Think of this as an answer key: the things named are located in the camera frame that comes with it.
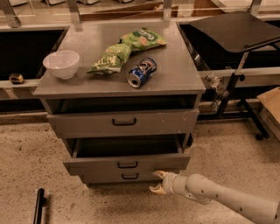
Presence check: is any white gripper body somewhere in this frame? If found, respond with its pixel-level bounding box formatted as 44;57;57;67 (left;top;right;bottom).
162;172;178;194

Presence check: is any grey drawer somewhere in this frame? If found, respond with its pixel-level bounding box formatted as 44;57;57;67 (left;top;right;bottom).
63;136;190;175
80;171;159;184
47;109;199;138

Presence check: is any white bowl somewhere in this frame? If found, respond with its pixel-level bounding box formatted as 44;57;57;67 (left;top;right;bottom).
43;50;80;80

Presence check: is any black bar on floor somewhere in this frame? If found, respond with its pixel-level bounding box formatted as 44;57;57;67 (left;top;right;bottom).
33;188;46;224

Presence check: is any metal clamp bracket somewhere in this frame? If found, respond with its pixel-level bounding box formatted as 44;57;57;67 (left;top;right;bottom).
205;75;229;112

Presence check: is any green chip bag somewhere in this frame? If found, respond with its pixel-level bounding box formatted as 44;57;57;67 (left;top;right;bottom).
87;27;167;75

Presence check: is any yellow tape measure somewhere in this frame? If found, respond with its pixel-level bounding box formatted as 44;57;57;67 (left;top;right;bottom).
9;73;25;84

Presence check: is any grey top drawer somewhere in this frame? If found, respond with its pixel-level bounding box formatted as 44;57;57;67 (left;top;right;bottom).
47;109;199;138

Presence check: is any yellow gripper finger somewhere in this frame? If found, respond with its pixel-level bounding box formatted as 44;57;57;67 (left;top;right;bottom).
153;171;168;179
149;184;166;195

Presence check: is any cardboard box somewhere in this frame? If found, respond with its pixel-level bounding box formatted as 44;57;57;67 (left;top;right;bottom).
257;87;280;141

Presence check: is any grey drawer cabinet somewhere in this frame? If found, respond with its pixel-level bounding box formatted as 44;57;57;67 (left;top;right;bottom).
32;20;207;187

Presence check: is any grey bottom drawer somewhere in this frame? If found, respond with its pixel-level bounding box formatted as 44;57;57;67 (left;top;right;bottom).
80;171;159;184

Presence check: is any black tray stand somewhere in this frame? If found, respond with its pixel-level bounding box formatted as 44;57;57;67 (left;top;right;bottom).
185;10;280;140

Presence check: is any blue soda can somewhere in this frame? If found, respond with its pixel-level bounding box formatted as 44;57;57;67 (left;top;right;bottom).
127;58;157;88

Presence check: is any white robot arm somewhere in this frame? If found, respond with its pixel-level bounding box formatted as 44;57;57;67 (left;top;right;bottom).
150;171;280;224

